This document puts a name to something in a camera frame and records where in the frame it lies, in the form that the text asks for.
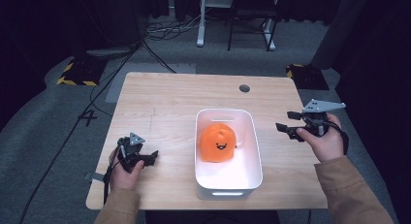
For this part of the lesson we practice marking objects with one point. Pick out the white plastic bin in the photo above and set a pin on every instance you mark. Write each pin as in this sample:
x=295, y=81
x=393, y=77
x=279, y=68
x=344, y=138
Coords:
x=227, y=178

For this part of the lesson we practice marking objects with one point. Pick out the black metal chair frame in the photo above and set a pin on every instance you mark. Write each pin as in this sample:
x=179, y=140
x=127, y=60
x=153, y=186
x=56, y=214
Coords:
x=231, y=26

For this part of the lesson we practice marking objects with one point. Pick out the orange smiling plush toy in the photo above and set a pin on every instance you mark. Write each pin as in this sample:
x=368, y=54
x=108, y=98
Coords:
x=217, y=143

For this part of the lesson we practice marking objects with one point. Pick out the white desk leg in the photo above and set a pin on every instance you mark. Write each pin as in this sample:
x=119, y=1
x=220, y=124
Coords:
x=269, y=36
x=201, y=23

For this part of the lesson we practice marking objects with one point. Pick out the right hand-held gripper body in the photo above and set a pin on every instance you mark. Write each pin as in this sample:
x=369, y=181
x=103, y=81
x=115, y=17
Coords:
x=318, y=122

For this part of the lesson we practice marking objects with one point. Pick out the black yellow striped base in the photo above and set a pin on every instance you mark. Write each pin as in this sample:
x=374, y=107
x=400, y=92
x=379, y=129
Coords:
x=82, y=73
x=307, y=77

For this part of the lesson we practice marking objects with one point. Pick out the grey tape strip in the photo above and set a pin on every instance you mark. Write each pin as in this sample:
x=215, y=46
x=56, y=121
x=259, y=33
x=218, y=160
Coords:
x=97, y=177

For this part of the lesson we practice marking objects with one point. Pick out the grey curtain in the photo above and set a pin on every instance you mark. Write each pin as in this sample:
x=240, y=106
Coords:
x=339, y=26

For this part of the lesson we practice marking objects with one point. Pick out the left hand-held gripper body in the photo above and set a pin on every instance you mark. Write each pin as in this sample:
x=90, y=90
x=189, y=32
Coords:
x=131, y=149

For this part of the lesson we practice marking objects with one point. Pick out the dark table grommet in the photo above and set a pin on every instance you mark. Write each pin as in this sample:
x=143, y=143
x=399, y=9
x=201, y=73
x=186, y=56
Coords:
x=244, y=88

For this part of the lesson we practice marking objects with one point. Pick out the person's right hand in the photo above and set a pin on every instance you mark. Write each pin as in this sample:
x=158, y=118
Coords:
x=326, y=146

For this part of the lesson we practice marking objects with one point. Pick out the person's left hand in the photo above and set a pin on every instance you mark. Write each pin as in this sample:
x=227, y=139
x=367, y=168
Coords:
x=124, y=178

